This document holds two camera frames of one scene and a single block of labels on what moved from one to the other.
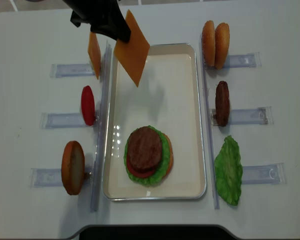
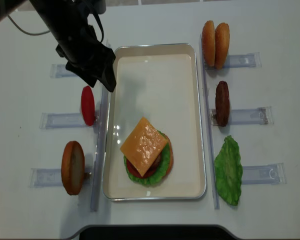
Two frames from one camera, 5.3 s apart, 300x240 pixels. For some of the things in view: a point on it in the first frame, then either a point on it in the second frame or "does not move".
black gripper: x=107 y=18 → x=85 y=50
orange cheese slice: x=132 y=54 → x=143 y=144
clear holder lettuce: x=274 y=174 does not move
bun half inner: x=222 y=41 does not move
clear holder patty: x=262 y=116 does not move
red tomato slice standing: x=88 y=105 does not move
